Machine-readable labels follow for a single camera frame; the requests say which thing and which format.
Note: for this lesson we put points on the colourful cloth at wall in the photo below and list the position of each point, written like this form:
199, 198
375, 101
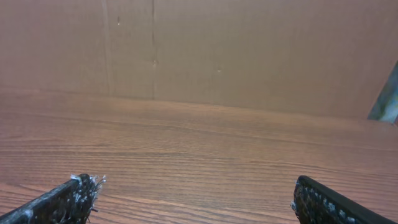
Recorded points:
385, 107

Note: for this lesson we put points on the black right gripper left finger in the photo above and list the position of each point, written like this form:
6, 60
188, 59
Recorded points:
69, 203

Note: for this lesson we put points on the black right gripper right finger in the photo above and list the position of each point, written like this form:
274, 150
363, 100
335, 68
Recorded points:
314, 202

